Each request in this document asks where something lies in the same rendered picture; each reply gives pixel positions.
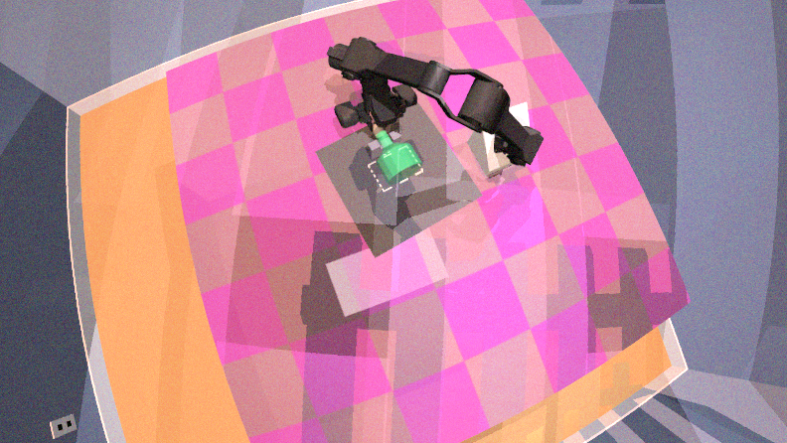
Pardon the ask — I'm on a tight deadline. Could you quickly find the green glass bottle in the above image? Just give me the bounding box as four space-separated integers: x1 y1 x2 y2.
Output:
373 124 423 185

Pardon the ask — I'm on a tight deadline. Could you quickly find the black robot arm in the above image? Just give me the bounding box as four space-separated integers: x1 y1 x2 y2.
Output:
326 37 544 167

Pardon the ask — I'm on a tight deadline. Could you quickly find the grey flat mat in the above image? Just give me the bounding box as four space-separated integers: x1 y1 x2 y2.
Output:
315 103 483 258

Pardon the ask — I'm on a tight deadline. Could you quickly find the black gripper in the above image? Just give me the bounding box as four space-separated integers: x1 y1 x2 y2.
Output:
334 80 417 132

